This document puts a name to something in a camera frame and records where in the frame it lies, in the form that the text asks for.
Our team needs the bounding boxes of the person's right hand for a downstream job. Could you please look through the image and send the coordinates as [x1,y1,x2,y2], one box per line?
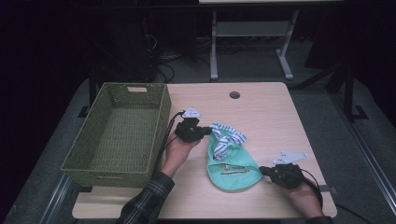
[280,181,325,219]

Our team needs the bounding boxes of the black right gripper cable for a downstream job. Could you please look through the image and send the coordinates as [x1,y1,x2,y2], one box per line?
[298,167,324,208]

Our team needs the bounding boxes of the white desk with metal frame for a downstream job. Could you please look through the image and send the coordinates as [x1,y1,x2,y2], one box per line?
[199,0,344,81]

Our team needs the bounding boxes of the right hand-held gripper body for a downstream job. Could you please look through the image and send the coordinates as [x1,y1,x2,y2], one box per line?
[266,150,309,190]

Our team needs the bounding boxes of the black metal stand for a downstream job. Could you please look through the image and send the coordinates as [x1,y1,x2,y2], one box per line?
[292,62,370,123]

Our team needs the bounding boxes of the metal floor rail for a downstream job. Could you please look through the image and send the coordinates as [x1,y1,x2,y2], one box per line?
[37,173,75,224]
[329,91,396,217]

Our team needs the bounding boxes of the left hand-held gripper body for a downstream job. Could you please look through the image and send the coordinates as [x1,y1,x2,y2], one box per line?
[174,106,204,144]

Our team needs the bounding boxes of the black floor cable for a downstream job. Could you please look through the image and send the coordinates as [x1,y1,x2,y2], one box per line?
[334,202,375,224]

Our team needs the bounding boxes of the dark computer cabinet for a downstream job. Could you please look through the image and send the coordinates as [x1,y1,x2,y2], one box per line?
[92,12,157,84]

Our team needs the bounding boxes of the black tape strip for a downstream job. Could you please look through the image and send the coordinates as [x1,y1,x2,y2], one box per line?
[317,184,338,195]

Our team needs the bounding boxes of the teal bib with striped ties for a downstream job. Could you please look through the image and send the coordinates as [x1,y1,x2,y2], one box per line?
[205,121,263,192]

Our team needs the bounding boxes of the green woven basket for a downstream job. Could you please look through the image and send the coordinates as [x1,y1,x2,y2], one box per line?
[60,82,173,189]

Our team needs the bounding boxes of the person's left hand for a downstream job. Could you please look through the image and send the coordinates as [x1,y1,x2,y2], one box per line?
[161,132,202,179]

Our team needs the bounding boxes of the tangle of black cables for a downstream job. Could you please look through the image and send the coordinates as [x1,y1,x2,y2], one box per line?
[154,34,213,84]

